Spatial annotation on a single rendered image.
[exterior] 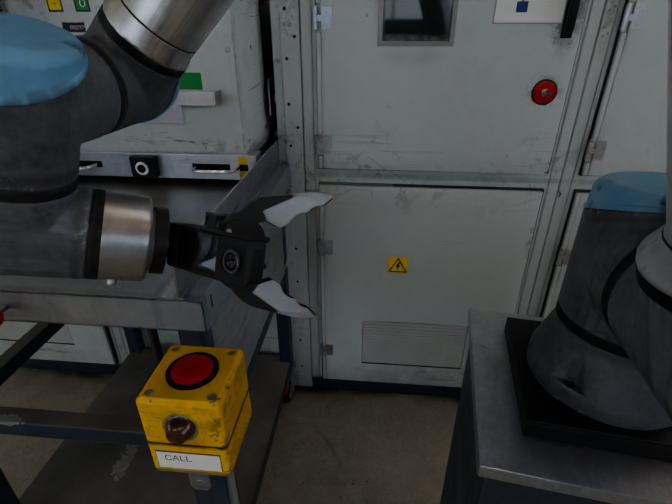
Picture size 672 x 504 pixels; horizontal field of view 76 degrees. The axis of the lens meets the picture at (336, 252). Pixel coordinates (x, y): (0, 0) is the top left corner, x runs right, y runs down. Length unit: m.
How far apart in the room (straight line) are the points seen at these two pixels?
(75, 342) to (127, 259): 1.44
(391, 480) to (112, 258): 1.16
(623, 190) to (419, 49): 0.73
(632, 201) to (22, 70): 0.53
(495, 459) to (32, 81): 0.57
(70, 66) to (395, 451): 1.35
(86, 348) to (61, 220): 1.45
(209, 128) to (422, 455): 1.14
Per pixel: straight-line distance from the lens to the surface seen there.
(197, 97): 1.02
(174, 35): 0.47
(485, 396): 0.65
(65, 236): 0.45
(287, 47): 1.19
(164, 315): 0.69
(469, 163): 1.22
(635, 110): 1.32
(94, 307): 0.74
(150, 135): 1.14
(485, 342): 0.74
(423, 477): 1.47
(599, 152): 1.32
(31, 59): 0.39
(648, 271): 0.40
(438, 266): 1.33
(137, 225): 0.45
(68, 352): 1.93
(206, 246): 0.44
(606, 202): 0.54
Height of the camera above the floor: 1.20
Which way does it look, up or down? 28 degrees down
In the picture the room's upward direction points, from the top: straight up
